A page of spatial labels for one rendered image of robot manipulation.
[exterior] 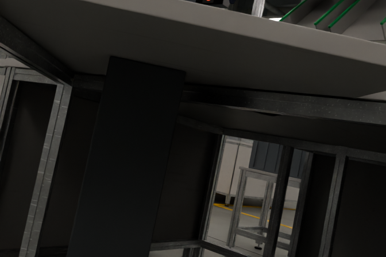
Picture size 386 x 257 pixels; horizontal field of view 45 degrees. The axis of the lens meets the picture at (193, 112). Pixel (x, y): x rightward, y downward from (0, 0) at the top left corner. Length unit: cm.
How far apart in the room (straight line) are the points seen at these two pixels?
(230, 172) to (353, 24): 525
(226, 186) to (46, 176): 505
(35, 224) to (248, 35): 104
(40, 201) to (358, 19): 102
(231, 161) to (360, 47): 577
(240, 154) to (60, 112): 507
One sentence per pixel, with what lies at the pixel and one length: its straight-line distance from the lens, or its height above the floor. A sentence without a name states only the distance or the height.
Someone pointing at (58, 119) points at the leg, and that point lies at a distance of 145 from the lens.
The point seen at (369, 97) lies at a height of 83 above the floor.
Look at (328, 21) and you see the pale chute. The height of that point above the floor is 104.
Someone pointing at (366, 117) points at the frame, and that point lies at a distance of 92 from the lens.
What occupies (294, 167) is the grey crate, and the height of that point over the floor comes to 68.
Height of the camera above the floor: 68
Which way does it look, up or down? 4 degrees up
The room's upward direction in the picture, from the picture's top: 11 degrees clockwise
